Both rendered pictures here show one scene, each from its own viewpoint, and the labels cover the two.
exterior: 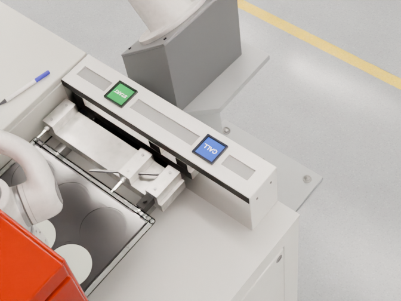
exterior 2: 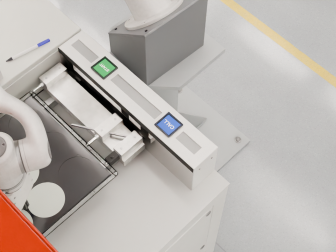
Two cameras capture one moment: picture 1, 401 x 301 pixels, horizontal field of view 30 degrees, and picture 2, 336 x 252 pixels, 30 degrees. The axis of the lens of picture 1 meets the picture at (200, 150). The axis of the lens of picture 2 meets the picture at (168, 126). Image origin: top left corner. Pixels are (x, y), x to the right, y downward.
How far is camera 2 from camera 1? 0.18 m
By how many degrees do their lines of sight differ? 5
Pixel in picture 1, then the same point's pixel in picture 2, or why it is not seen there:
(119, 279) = (83, 213)
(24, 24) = not seen: outside the picture
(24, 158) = (27, 122)
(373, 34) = (309, 29)
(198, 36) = (172, 31)
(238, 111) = not seen: hidden behind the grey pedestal
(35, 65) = (39, 32)
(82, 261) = (57, 198)
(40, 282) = not seen: outside the picture
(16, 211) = (15, 161)
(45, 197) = (39, 154)
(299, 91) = (242, 66)
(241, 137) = (190, 97)
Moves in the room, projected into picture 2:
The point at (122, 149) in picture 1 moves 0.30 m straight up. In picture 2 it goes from (99, 111) to (88, 49)
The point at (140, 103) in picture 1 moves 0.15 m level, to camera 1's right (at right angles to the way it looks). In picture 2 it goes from (119, 77) to (171, 75)
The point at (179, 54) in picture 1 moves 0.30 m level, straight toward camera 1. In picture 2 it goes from (155, 43) to (160, 136)
